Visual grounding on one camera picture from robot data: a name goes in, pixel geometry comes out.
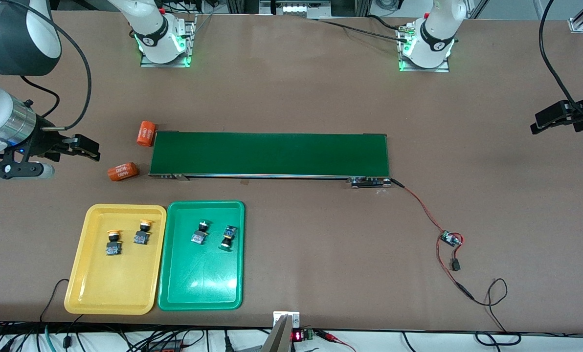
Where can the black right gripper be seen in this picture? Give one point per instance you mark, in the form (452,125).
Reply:
(41,140)

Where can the orange cylindrical battery cell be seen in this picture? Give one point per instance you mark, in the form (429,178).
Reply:
(145,133)
(123,171)

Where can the yellow push button switch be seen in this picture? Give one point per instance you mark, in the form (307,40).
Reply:
(141,238)
(113,248)

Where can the green push button switch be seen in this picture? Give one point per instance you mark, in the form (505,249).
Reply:
(228,239)
(198,238)

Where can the yellow plastic tray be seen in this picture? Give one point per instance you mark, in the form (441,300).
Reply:
(115,283)

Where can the small blue circuit board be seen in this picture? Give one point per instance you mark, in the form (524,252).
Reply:
(450,238)

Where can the black barrel plug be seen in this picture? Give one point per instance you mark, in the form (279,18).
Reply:
(397,183)

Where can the green plastic tray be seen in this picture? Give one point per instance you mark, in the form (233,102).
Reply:
(201,278)

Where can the black connector with short lead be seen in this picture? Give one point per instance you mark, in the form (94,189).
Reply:
(456,266)

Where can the green conveyor belt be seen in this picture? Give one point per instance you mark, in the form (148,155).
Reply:
(272,154)

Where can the black inline connector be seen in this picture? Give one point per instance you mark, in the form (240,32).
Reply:
(465,291)

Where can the white electronics box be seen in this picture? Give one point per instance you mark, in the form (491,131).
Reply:
(296,9)

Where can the red digit display module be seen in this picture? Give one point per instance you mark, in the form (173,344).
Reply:
(297,336)

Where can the red clip lead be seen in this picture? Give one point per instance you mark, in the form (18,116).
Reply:
(333,337)

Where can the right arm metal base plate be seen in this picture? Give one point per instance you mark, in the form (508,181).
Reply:
(164,65)

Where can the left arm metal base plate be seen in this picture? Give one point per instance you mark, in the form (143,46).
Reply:
(423,70)

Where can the silver mount bracket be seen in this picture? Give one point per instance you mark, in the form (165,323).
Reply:
(278,315)

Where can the grey metal camera pole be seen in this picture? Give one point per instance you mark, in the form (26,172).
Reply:
(278,340)

